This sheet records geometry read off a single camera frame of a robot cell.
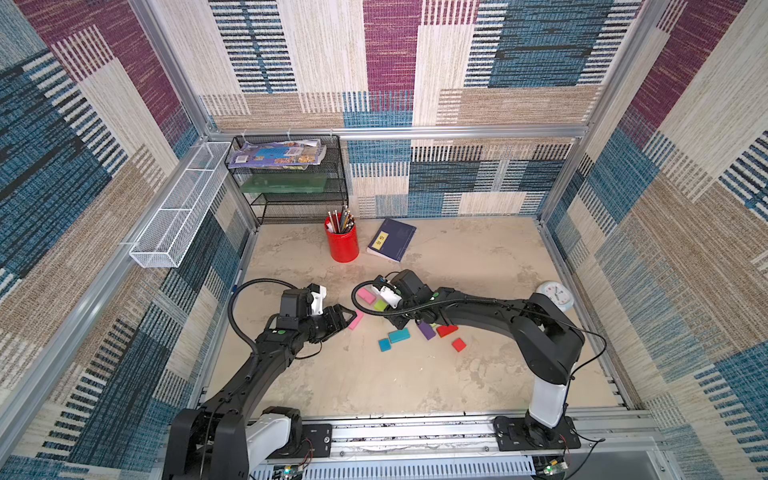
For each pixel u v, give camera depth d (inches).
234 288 42.7
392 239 45.4
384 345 35.1
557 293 37.9
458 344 35.1
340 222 40.3
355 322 36.8
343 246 42.5
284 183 38.7
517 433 28.7
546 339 18.9
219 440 15.6
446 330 36.1
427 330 35.8
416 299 27.6
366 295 37.3
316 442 28.9
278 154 32.8
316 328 28.3
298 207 46.9
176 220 29.3
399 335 36.1
